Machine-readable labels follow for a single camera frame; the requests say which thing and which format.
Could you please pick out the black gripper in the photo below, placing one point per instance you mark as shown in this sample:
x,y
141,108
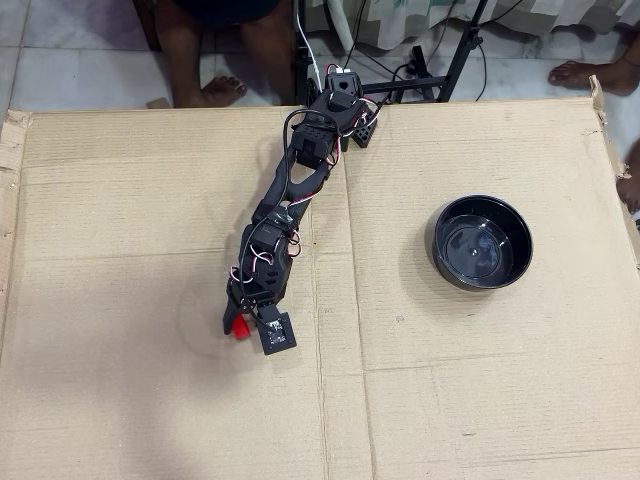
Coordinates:
x,y
243,301

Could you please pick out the red lego block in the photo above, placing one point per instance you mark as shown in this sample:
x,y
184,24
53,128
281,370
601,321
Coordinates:
x,y
240,329

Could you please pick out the brown cardboard sheet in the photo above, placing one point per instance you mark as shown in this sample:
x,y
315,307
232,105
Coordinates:
x,y
150,250

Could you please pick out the small wooden scrap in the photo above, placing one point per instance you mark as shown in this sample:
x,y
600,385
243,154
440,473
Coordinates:
x,y
157,103

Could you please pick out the black round bowl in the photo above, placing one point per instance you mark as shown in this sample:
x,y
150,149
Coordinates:
x,y
480,245

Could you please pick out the seated person's bare leg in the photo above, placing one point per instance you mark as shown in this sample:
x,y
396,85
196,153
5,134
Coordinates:
x,y
267,50
185,50

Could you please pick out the brown wooden furniture leg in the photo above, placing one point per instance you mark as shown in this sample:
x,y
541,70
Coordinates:
x,y
146,25

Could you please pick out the black tripod stand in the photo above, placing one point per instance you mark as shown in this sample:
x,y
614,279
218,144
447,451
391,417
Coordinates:
x,y
462,45

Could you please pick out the bystander's bare foot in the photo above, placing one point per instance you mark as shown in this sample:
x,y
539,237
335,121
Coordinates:
x,y
590,75
631,185

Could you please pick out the patterned bed cloth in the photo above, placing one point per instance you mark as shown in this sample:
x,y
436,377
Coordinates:
x,y
525,15

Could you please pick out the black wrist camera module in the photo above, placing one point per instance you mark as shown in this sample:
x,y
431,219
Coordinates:
x,y
277,334

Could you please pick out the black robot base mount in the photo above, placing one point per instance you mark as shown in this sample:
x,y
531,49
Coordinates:
x,y
364,135

